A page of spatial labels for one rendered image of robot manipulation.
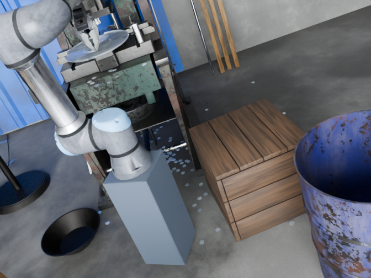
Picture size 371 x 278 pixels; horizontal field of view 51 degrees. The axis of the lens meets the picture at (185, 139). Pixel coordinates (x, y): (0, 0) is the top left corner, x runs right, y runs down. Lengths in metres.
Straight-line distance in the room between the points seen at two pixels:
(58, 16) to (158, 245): 0.92
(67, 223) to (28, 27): 1.20
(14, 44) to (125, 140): 0.45
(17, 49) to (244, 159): 0.83
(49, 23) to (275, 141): 0.88
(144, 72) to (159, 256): 0.81
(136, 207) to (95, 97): 0.62
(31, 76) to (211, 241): 0.96
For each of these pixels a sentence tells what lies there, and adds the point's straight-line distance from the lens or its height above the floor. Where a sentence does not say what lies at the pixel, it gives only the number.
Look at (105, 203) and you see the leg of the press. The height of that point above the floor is 0.03.
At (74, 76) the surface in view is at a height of 0.66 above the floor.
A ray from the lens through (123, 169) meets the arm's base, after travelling 1.38.
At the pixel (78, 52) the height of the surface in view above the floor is 0.78.
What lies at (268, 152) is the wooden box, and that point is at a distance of 1.46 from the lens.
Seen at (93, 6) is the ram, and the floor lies 0.92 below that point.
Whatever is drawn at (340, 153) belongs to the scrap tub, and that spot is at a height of 0.34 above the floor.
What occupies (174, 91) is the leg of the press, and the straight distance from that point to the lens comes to 1.79.
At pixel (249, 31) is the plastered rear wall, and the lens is 3.34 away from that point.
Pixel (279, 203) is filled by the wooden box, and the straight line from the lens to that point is 1.60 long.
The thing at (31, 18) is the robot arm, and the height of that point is 1.06.
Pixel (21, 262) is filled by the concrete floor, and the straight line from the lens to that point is 2.12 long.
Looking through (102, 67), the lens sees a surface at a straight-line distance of 1.85.
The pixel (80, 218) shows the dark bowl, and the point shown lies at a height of 0.03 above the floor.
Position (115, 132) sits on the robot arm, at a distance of 1.31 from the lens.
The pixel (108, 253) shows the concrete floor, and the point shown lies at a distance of 1.86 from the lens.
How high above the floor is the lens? 1.21
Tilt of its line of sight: 31 degrees down
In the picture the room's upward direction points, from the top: 20 degrees counter-clockwise
